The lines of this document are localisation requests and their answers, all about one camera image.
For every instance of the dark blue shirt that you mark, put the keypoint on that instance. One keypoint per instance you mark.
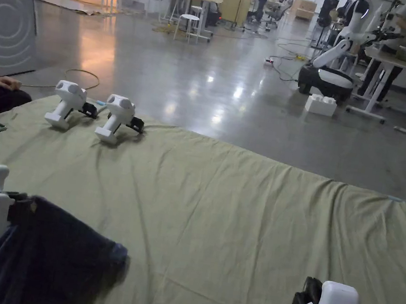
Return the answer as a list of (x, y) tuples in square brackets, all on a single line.
[(50, 259)]

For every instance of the spare white hand-held gripper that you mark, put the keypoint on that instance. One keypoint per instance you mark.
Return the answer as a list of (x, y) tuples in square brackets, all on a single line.
[(65, 102), (116, 118)]

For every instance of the bed with pale green sheet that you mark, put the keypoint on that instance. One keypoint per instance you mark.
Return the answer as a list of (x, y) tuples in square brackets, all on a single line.
[(216, 217)]

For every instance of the white wheeled robot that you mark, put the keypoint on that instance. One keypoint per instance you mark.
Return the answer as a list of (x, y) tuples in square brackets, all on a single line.
[(328, 77)]

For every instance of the white power strip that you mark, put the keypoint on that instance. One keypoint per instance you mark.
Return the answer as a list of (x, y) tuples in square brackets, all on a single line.
[(268, 60)]

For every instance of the wooden crate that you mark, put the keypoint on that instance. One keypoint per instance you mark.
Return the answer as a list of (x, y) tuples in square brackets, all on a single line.
[(303, 9)]

